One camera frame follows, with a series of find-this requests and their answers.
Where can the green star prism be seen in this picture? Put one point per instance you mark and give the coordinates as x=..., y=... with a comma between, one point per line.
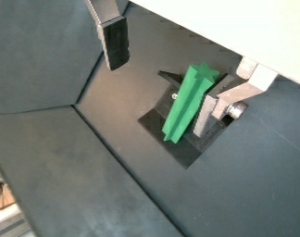
x=199, y=79

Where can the black curved fixture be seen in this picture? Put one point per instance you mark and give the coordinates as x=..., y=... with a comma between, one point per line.
x=190, y=146

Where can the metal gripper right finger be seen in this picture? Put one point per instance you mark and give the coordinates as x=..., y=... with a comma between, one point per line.
x=223, y=99

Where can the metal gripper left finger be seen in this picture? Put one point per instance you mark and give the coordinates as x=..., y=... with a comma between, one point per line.
x=111, y=29

